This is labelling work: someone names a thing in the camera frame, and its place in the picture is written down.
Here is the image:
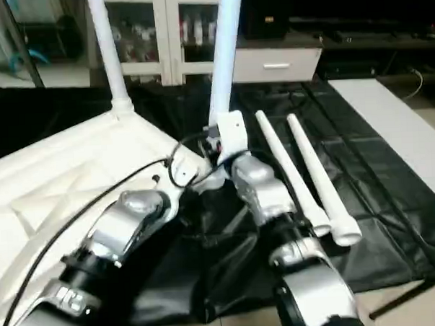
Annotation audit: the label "white plastic table leg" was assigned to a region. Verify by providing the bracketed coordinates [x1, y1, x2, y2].
[254, 107, 332, 239]
[86, 0, 135, 111]
[286, 110, 364, 250]
[203, 0, 250, 126]

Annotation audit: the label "white plastic table top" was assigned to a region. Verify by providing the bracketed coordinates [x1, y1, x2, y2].
[0, 92, 232, 310]

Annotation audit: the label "white drawer cabinet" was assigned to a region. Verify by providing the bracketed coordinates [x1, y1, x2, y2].
[230, 42, 325, 86]

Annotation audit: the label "white glass door cabinet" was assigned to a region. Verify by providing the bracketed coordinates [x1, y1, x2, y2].
[83, 0, 237, 90]

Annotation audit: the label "black box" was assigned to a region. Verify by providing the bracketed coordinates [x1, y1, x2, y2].
[241, 0, 292, 40]

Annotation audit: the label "black work mat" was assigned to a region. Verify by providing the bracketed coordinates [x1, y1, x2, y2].
[0, 69, 435, 326]

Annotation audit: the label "white flat board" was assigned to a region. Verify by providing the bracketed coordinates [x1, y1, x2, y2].
[328, 74, 435, 146]

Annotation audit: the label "black storage unit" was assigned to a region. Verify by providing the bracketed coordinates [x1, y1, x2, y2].
[19, 13, 82, 61]

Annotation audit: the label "black low desk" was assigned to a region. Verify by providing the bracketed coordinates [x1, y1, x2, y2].
[289, 11, 435, 83]

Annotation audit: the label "grey pole stand blue brackets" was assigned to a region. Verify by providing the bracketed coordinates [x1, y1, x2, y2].
[4, 0, 53, 90]

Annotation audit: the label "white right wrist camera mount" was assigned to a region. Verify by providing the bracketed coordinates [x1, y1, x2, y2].
[214, 110, 250, 164]

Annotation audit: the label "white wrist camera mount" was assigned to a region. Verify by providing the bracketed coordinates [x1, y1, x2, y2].
[214, 110, 250, 164]
[150, 149, 206, 221]

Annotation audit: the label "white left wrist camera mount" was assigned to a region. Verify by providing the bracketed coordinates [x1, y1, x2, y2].
[150, 149, 206, 221]

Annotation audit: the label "black metal table frame leg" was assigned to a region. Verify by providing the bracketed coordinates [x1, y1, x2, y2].
[366, 276, 435, 320]

